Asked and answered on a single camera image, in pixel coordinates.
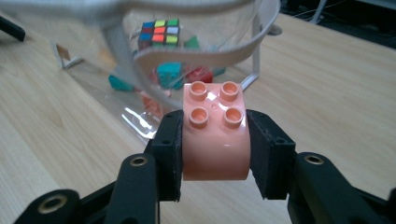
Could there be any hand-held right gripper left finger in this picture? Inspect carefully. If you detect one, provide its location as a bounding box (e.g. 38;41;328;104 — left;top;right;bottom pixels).
144;109;185;203

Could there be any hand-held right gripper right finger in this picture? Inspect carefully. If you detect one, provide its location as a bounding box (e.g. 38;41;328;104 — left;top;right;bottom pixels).
246;108;297;201

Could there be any pink toy block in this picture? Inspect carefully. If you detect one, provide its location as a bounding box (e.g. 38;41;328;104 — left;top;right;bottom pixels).
181;80;251;182

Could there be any coral toy block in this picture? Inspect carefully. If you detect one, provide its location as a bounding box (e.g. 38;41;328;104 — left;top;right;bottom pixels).
139;91;172;119

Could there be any red toy block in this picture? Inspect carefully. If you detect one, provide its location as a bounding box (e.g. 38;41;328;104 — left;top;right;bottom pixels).
185;66;214;84

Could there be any orange toy block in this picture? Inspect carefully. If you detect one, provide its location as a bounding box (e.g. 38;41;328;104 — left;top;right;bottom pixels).
98;49;120;68

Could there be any clear plastic bag white trim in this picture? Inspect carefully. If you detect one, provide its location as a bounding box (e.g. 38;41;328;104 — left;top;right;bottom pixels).
0;0;281;146

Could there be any green toy block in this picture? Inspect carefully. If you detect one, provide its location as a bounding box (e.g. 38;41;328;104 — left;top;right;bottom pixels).
183;35;202;50

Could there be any multicoloured puzzle cube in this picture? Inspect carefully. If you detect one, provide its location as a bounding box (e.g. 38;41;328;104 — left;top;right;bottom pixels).
137;18;181;50

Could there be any white metal stand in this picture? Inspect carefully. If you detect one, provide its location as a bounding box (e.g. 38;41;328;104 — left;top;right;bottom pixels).
309;0;396;25

